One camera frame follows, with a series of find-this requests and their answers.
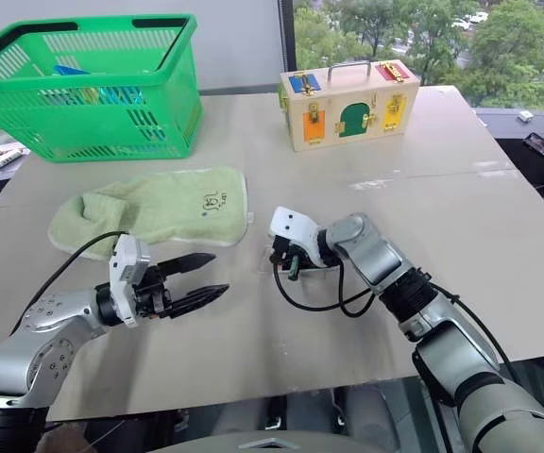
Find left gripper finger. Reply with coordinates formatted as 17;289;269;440
170;283;230;318
156;252;217;277

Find dark window frame post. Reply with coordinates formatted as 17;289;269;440
279;0;298;86

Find blue flat package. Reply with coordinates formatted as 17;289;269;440
53;64;94;77

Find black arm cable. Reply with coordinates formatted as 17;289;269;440
9;229;129;334
271;261;523;389

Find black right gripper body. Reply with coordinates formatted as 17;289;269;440
269;235;318;283

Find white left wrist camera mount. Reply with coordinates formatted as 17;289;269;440
108;234;151;329

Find green plastic shopping basket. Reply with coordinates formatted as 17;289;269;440
0;13;205;164

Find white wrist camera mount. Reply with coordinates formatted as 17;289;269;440
108;234;151;329
267;206;344;270

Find light green towel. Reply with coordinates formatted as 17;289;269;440
47;164;254;260

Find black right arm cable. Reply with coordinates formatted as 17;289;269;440
271;261;523;389

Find wooden lock box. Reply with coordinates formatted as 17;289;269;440
277;59;420;153

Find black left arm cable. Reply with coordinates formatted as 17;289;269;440
9;229;129;334

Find black bracket under table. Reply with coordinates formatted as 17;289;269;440
264;395;287;433
331;389;349;428

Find grey rounded shape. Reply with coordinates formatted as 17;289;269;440
347;384;403;438

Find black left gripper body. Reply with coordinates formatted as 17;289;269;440
134;264;173;320

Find blue yellow packets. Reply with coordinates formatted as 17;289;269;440
40;87;144;108

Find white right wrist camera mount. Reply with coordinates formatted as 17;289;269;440
267;206;344;270

